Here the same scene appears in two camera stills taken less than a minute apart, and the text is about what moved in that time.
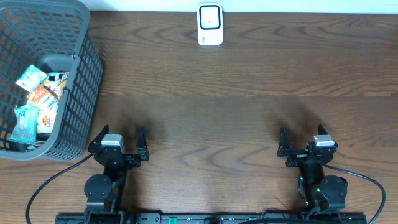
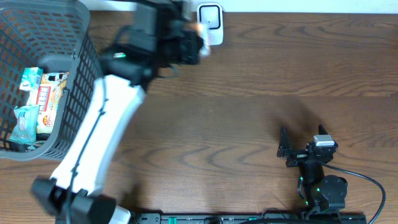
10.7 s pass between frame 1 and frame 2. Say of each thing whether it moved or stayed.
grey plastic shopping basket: stayed
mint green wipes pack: stayed
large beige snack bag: stayed
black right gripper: stayed
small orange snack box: moved
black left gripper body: moved
